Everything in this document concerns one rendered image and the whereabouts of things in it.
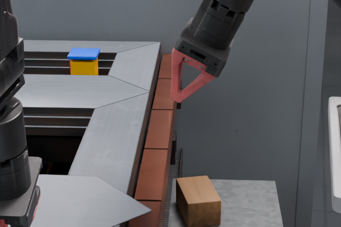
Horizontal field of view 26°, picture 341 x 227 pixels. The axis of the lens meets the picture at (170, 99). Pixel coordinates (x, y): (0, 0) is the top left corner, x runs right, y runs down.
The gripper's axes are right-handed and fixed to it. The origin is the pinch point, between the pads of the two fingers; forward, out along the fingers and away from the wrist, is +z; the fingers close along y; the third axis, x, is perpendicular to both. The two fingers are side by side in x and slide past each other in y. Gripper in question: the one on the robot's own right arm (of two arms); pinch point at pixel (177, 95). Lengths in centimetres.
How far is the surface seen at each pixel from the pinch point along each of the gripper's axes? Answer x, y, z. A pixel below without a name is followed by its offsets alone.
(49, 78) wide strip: -24, -39, 26
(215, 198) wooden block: 14.4, -20.6, 22.6
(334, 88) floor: 76, -288, 78
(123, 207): 0.5, 8.8, 14.1
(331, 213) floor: 71, -151, 78
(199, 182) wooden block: 11.1, -25.9, 24.3
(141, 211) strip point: 2.8, 9.3, 13.0
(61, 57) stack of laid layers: -26, -57, 29
